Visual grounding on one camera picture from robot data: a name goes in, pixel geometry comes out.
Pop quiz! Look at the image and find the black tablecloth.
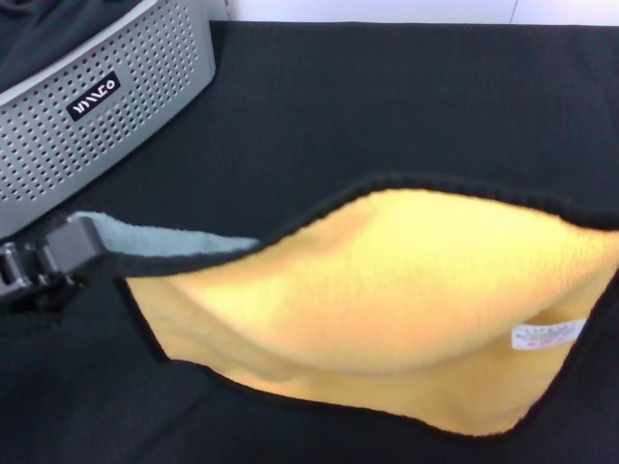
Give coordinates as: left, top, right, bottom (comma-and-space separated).
0, 18, 619, 464

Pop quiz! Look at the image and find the dark cloth pile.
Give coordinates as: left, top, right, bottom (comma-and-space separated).
0, 0, 141, 93

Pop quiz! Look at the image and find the grey perforated storage box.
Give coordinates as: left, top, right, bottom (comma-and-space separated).
0, 0, 217, 241

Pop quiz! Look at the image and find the yellow towel with black trim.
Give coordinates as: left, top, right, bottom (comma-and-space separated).
72, 176, 619, 434

